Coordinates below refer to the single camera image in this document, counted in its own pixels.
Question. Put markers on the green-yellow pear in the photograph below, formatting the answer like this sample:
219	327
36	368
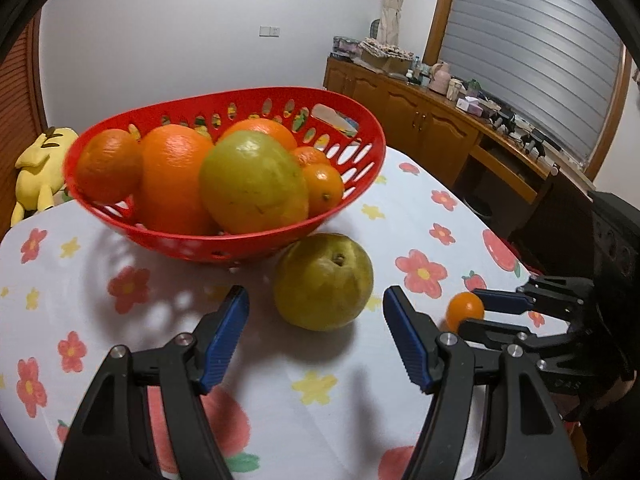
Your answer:
322	282

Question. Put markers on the large green guava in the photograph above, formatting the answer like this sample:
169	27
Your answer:
250	183

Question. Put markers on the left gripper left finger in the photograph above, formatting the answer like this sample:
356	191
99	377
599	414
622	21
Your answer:
111	434

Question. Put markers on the dark wooden chair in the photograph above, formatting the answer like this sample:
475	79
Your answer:
556	238

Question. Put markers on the cardboard box of items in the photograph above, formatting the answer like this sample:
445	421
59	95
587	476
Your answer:
386	57

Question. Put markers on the small orange tangerine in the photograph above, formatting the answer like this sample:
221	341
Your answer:
308	155

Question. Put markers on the white wall switch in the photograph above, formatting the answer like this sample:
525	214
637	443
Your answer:
269	31

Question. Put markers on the yellow plush toy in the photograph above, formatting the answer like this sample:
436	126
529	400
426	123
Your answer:
40	172

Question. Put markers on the large orange in basket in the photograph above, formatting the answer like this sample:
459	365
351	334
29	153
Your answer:
168	199

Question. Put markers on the wooden sideboard cabinet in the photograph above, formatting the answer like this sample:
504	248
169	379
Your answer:
460	150

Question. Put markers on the window roller blind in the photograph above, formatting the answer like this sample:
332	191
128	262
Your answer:
555	62

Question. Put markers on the pink ceramic jug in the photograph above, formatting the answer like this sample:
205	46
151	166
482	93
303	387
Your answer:
440	78

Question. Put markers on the medium orange mandarin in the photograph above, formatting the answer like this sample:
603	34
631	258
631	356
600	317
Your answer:
109	168

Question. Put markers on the small orange kumquat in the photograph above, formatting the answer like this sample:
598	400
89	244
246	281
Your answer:
461	307

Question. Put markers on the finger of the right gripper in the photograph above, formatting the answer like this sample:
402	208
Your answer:
489	339
530	297

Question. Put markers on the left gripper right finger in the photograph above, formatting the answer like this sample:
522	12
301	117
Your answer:
522	436

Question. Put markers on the white floral strawberry cloth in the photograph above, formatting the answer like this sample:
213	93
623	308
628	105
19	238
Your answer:
293	404

